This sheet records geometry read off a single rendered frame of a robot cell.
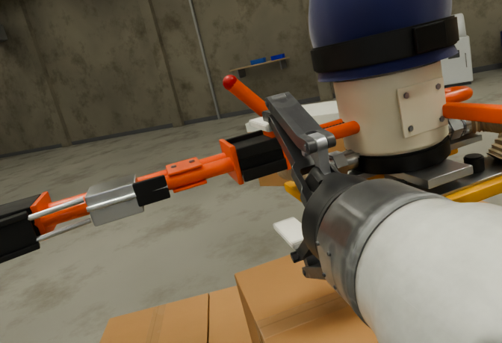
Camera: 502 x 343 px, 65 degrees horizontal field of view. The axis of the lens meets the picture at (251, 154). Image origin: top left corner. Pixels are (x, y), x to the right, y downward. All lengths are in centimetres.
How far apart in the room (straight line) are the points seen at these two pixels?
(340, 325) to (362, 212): 46
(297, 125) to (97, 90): 1261
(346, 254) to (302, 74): 982
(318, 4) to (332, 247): 45
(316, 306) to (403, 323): 55
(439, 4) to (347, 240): 46
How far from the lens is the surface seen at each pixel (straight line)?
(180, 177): 57
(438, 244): 19
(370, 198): 25
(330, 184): 31
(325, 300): 75
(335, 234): 26
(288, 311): 74
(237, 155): 57
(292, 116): 36
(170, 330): 152
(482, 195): 66
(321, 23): 63
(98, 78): 1279
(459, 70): 851
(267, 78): 1027
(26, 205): 60
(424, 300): 18
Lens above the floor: 138
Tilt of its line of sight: 13 degrees down
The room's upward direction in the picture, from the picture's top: 13 degrees counter-clockwise
